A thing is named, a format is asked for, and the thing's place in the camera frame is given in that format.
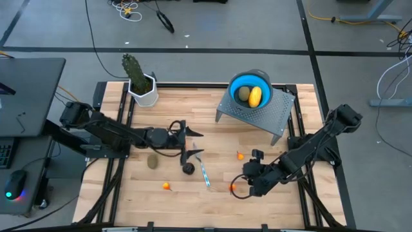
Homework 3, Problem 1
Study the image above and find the brown kiwi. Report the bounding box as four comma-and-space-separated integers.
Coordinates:
238, 86, 251, 101
147, 153, 160, 170

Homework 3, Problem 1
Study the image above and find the black aluminium table frame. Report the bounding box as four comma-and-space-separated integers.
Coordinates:
72, 80, 357, 232

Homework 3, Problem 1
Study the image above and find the black desk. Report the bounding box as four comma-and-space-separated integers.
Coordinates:
0, 57, 67, 216

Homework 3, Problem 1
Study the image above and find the dark plum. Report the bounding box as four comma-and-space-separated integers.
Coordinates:
182, 162, 196, 176

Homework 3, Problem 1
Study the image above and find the grey desk foot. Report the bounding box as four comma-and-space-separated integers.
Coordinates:
338, 0, 403, 23
369, 98, 412, 108

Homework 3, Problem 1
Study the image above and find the grey perforated metal riser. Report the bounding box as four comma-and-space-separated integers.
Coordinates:
214, 86, 296, 146

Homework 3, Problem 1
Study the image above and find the yellow mango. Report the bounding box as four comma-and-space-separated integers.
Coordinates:
248, 86, 263, 108

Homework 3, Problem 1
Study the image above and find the black keyboard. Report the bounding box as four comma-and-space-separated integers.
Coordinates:
0, 137, 17, 170

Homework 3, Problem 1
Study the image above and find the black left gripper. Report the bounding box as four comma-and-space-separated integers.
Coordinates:
167, 120, 205, 166

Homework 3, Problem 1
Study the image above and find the white cable bundle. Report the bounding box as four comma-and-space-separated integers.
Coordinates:
111, 0, 144, 23

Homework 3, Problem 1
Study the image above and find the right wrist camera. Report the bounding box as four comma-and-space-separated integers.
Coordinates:
251, 148, 265, 162

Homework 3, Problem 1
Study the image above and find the green cactus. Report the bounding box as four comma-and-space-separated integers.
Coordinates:
121, 53, 152, 96

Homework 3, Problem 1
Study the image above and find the black computer mouse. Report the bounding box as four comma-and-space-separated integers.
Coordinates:
4, 169, 28, 202

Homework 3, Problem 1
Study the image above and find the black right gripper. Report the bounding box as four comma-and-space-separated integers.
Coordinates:
241, 160, 275, 198

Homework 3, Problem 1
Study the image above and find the blue collapsible bowl grey rim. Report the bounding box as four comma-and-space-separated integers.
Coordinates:
227, 68, 274, 110

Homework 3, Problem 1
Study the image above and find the yellow extension cable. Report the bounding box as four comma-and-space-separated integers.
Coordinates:
307, 2, 409, 39

